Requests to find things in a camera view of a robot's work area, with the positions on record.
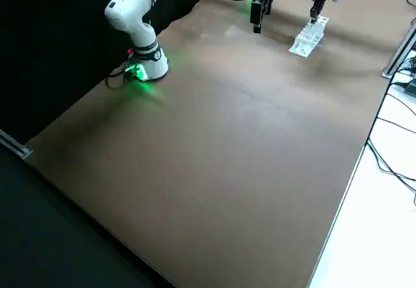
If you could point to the clear glass test tube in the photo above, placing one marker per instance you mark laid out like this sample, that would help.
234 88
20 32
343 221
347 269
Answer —
313 26

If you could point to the white test tube rack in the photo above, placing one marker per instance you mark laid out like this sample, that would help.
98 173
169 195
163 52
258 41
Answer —
304 45

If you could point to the dark grey power strip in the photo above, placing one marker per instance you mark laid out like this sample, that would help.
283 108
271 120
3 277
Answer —
411 88

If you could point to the aluminium camera post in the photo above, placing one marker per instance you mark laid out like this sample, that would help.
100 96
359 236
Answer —
399 47

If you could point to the aluminium frame rail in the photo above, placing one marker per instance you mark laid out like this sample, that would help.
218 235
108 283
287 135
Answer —
16 146

